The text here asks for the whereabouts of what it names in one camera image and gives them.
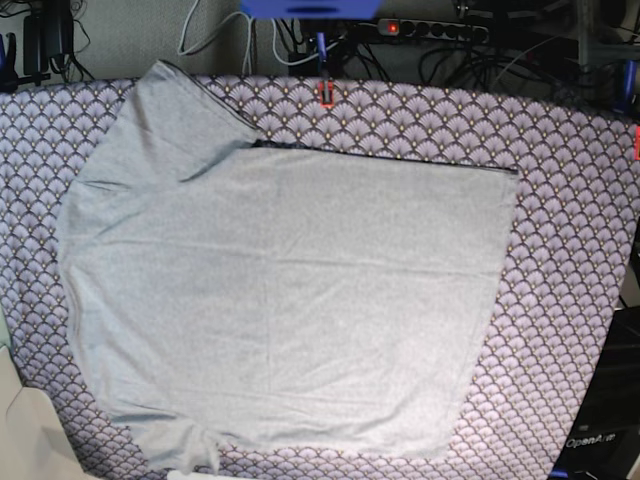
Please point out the light grey T-shirt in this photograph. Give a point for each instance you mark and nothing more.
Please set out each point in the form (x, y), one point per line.
(224, 292)

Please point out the red table clamp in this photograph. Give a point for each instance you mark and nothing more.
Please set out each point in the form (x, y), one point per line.
(326, 93)

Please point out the black power strip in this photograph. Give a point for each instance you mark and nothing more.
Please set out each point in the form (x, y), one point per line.
(430, 30)

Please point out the patterned purple tablecloth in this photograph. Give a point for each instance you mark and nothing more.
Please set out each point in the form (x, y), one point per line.
(573, 227)

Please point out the red edge clamp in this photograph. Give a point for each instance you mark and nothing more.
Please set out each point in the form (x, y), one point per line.
(637, 144)

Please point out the black power adapter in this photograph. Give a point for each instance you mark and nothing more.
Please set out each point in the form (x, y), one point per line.
(48, 37)

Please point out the black OpenArm box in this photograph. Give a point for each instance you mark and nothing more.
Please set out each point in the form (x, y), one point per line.
(604, 440)

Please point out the black left clamp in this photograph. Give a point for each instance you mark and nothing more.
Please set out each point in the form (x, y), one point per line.
(10, 80)

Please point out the blue right clamp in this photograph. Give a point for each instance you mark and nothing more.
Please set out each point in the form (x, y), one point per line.
(625, 87)

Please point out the white foam board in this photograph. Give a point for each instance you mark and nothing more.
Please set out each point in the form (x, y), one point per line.
(33, 442)

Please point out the blue clamp handle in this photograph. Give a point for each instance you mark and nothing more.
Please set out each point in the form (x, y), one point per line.
(321, 47)

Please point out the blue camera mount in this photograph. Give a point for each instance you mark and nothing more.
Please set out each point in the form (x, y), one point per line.
(311, 9)

